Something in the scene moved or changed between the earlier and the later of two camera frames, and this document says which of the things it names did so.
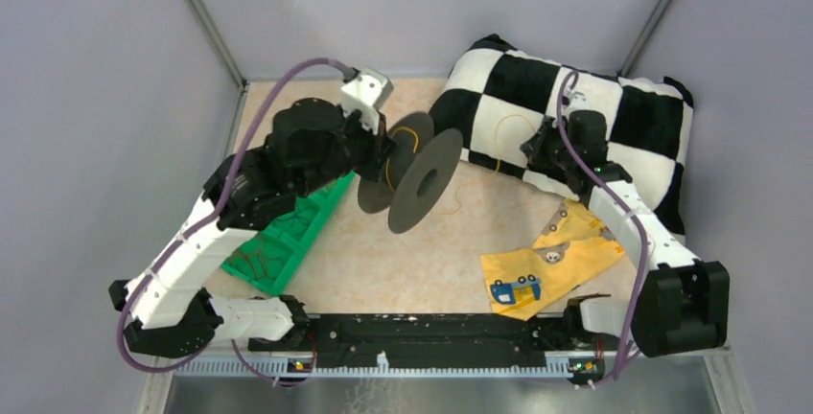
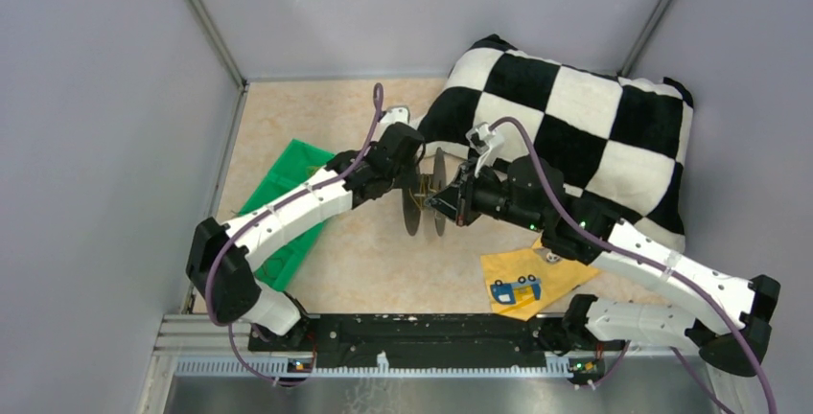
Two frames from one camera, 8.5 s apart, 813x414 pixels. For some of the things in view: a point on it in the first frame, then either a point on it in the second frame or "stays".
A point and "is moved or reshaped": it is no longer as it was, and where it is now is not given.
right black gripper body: (550, 150) to (481, 195)
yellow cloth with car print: (522, 283) stays
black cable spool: (416, 171) is moved or reshaped
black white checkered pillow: (497, 95) stays
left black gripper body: (357, 149) to (402, 172)
